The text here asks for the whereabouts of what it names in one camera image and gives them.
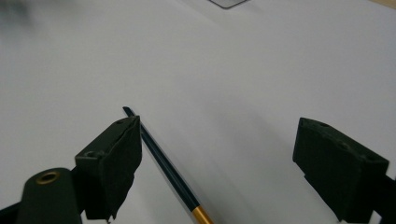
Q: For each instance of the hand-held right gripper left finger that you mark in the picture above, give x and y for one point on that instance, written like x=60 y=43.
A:
x=107 y=168

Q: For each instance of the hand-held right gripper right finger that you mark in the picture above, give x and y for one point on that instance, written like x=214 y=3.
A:
x=339 y=168

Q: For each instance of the dark blue pen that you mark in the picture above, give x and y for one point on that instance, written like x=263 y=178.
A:
x=169 y=169

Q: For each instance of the clear plastic organizer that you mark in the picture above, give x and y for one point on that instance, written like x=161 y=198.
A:
x=228 y=3

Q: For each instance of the white board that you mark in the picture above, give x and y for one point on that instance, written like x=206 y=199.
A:
x=218 y=68

